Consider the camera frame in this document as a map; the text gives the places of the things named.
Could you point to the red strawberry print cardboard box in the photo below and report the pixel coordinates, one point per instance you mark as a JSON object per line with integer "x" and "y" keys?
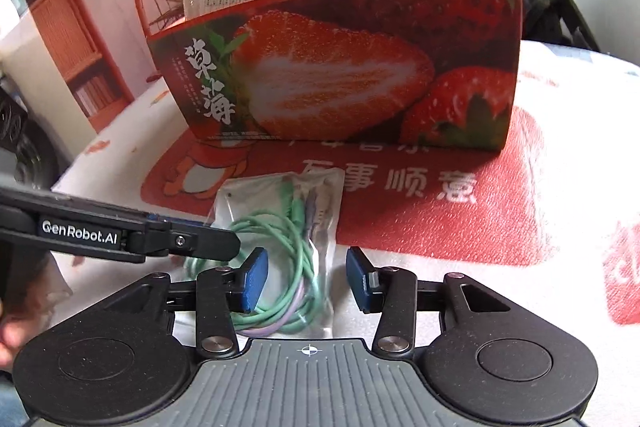
{"x": 350, "y": 72}

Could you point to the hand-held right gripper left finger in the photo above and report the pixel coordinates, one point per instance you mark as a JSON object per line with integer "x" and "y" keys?
{"x": 255, "y": 279}

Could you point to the person's left hand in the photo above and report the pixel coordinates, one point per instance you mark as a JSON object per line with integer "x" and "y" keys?
{"x": 7, "y": 342}

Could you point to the printed cartoon blanket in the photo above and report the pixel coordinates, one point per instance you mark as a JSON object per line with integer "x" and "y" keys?
{"x": 575, "y": 147}

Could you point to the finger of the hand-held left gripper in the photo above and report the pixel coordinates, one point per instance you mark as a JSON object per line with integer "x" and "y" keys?
{"x": 200, "y": 244}

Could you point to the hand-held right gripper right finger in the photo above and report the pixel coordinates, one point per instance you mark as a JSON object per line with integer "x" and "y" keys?
{"x": 357, "y": 279}

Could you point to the black wheel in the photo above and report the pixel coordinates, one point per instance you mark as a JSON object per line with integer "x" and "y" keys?
{"x": 30, "y": 142}

